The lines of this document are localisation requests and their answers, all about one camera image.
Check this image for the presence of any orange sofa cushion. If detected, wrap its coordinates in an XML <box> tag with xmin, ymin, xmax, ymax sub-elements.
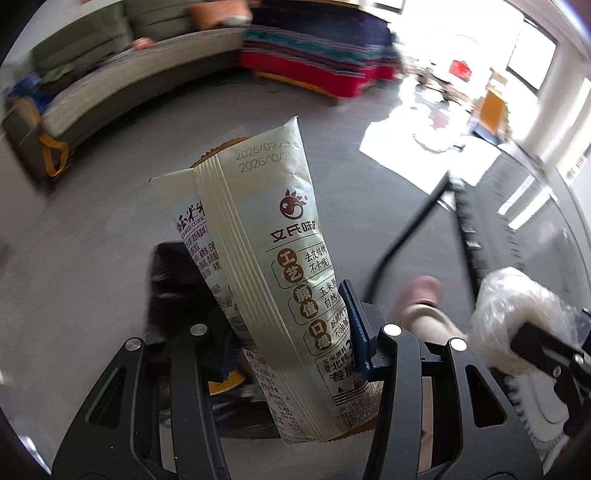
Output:
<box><xmin>189</xmin><ymin>0</ymin><xmax>252</xmax><ymax>31</ymax></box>

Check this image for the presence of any yellow blue toddler slide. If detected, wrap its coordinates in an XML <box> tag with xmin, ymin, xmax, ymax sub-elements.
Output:
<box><xmin>470</xmin><ymin>69</ymin><xmax>512</xmax><ymax>146</ymax></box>

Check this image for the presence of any pink slippered foot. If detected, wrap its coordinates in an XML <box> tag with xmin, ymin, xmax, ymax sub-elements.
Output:
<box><xmin>388</xmin><ymin>275</ymin><xmax>467</xmax><ymax>345</ymax></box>

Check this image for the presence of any clear plastic bag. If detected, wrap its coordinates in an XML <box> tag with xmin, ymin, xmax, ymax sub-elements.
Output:
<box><xmin>467</xmin><ymin>267</ymin><xmax>580</xmax><ymax>376</ymax></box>

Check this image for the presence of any cream corn snack wrapper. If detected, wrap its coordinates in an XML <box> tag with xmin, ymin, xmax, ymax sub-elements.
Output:
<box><xmin>151</xmin><ymin>120</ymin><xmax>382</xmax><ymax>443</ymax></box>

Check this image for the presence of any red baby swing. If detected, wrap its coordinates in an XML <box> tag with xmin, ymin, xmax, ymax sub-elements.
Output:
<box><xmin>449</xmin><ymin>60</ymin><xmax>472</xmax><ymax>82</ymax></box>

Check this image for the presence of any yellow paper cup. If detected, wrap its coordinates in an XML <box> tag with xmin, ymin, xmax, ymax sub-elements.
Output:
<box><xmin>191</xmin><ymin>136</ymin><xmax>249</xmax><ymax>168</ymax></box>

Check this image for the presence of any green sectional sofa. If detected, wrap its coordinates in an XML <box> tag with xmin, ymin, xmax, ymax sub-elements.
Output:
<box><xmin>1</xmin><ymin>1</ymin><xmax>246</xmax><ymax>188</ymax></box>

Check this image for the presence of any table with patterned blanket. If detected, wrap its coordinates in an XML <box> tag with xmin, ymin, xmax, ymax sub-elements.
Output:
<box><xmin>240</xmin><ymin>1</ymin><xmax>401</xmax><ymax>99</ymax></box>

